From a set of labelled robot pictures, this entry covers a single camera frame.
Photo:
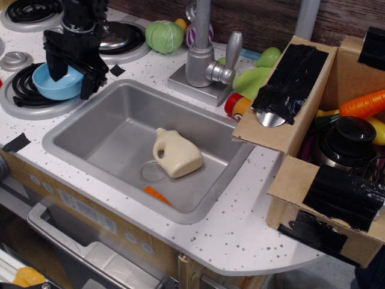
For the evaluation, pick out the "cardboard box with black tape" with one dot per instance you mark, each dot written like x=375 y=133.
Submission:
x=315 y=108

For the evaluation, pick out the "front left black burner coil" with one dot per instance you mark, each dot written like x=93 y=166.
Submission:
x=25 y=91

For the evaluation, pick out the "large green toy pear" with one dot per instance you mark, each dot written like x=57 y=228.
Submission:
x=249 y=82

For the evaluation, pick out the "white vertical pole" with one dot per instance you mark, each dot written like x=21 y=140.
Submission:
x=306 y=18

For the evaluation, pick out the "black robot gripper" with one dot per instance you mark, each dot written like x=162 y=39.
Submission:
x=78 y=45

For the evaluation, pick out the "black tape strip left edge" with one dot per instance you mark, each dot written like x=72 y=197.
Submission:
x=17 y=144

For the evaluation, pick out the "grey stove knob left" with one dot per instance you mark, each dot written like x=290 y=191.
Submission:
x=15 y=61

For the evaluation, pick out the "steel pot lid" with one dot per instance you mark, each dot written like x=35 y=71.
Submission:
x=114 y=35

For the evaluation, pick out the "black burner coil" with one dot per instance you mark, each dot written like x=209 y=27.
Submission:
x=28 y=11
x=25 y=91

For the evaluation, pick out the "yellow toy corn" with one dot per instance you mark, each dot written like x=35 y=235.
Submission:
x=326 y=119

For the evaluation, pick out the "red yellow toy bottle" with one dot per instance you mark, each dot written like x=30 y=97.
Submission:
x=236 y=106

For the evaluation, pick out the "small green toy fruit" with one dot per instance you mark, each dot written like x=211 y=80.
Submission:
x=269 y=57

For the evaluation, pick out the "grey oven door handle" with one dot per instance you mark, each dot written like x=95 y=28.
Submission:
x=94 y=259

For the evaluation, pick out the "grey plastic sink basin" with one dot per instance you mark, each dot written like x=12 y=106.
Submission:
x=111 y=138

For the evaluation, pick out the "cream toy detergent bottle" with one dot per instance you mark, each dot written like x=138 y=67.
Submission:
x=175 y=154

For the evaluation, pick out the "back left black burner coil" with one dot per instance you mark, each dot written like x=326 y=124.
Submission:
x=28 y=11

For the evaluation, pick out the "purple white toy onion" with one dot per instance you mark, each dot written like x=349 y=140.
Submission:
x=190 y=35

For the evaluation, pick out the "silver toy faucet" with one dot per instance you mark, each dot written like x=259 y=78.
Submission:
x=202 y=77

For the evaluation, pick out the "orange toy carrot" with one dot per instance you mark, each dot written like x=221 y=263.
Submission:
x=364 y=106

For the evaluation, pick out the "light blue plastic bowl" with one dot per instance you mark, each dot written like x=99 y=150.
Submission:
x=69 y=86

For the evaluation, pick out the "green toy cabbage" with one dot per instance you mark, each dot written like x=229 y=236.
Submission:
x=164 y=36

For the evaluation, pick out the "black tape square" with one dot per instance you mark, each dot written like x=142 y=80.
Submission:
x=116 y=70

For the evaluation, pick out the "orange toy piece in sink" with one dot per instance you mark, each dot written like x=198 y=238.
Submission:
x=154 y=193

